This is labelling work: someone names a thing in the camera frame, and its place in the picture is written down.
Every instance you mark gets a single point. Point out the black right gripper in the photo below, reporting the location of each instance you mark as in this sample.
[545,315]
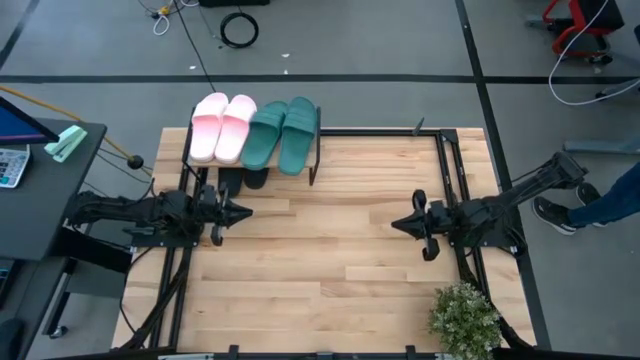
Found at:
[440,220]

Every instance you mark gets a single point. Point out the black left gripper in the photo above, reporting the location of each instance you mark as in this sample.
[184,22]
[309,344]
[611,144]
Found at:
[215,210]

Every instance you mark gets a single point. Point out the teal rubber slide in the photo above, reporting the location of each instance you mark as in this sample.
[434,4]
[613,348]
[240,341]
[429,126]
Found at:
[262,135]
[297,135]

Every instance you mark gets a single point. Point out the pink rubber slide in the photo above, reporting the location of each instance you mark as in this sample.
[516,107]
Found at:
[235,130]
[207,125]

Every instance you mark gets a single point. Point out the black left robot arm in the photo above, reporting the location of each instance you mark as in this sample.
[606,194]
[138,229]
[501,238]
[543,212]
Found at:
[125,210]

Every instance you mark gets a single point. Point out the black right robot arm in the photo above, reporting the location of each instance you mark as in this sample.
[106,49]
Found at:
[515,192]

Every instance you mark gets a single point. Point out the leafy artificial plant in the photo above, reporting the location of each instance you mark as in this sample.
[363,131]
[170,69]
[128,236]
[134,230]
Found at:
[465,320]

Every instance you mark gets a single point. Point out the black round knob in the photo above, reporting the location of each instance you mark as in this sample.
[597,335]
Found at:
[135,162]

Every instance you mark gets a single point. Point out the mint green stapler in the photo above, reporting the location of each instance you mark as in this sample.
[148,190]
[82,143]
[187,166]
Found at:
[65,144]

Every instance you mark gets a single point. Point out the person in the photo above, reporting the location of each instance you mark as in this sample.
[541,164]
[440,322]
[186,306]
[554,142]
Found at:
[600,200]

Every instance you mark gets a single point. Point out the black desk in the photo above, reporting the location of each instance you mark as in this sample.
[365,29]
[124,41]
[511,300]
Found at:
[45,210]

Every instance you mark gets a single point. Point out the black box on floor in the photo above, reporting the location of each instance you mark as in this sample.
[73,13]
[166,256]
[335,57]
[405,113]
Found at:
[235,3]

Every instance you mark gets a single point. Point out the grey calculator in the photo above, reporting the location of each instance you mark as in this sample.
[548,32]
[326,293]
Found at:
[12,167]

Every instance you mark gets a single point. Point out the computer monitor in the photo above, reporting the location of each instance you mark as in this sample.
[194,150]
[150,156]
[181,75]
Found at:
[20,125]

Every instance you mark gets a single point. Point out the red and black chair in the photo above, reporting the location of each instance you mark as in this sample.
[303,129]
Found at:
[600,12]

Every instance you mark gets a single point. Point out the wooden shelf with black frame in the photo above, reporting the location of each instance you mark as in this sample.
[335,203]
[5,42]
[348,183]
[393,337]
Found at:
[273,162]

